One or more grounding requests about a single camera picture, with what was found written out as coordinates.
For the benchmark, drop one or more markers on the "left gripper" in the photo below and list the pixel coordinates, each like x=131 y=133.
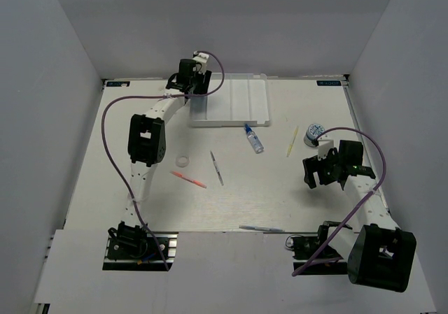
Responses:
x=203 y=87

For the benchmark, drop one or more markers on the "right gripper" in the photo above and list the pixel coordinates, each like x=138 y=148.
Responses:
x=312 y=164

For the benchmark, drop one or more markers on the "yellow pen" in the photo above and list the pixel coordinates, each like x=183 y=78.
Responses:
x=292 y=141

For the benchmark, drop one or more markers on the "blue tape tub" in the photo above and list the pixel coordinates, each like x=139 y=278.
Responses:
x=312 y=132

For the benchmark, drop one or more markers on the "blue cap spray bottle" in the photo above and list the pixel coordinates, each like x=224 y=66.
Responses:
x=253 y=139

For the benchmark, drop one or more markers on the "clear tape roll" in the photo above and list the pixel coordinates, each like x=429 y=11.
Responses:
x=182 y=161

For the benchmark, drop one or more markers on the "grey purple pen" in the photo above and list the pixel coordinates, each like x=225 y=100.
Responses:
x=218 y=172

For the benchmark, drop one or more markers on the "orange pen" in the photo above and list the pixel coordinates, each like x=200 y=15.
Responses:
x=188 y=179

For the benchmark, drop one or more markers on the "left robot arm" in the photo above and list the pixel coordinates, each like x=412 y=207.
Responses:
x=146 y=144

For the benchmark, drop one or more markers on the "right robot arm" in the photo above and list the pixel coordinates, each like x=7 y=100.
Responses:
x=376 y=251

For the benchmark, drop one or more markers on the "white divided organizer tray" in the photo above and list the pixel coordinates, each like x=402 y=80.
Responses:
x=241 y=99

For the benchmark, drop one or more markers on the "blue pen at table edge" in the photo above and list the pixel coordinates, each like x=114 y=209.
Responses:
x=261 y=229

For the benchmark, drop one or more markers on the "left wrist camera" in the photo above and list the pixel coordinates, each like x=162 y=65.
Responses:
x=201 y=60

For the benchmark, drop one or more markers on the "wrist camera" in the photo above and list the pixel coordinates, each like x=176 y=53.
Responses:
x=325 y=145
x=201 y=60

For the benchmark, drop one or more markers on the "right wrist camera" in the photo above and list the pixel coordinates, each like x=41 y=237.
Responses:
x=325 y=145

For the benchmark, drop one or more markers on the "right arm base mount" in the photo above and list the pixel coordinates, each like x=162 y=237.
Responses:
x=303 y=247

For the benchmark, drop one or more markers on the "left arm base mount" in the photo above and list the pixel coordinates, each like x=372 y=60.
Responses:
x=134 y=249

